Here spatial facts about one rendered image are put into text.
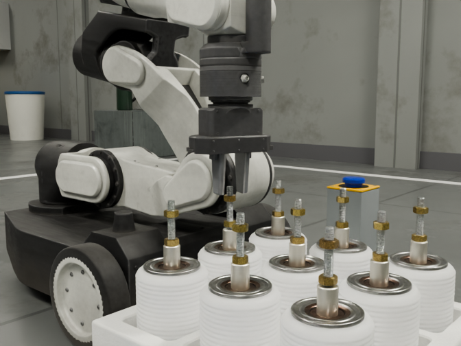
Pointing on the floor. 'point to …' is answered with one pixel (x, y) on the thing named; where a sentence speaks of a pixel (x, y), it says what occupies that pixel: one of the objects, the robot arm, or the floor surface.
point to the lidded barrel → (25, 114)
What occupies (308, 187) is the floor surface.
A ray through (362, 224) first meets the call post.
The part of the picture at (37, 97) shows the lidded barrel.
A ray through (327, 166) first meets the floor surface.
